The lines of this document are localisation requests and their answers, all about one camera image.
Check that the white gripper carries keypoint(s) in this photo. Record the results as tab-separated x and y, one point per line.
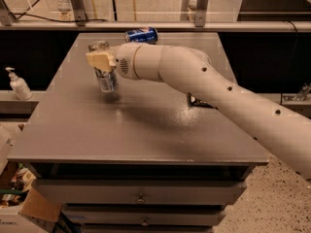
125	59

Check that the silver redbull can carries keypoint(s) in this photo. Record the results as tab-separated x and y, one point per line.
107	80

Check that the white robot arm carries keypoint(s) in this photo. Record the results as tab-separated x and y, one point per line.
284	133

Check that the blue pepsi can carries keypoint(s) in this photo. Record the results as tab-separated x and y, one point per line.
143	35

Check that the white pump bottle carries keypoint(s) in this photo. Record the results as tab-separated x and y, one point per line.
18	85

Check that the black snack bar wrapper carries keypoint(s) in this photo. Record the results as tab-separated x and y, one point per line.
194	102

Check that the grey drawer cabinet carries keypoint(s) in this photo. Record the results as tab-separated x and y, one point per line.
140	160

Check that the cardboard box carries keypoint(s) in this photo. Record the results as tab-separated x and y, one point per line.
16	185

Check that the white box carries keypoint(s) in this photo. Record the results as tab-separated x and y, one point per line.
12	221

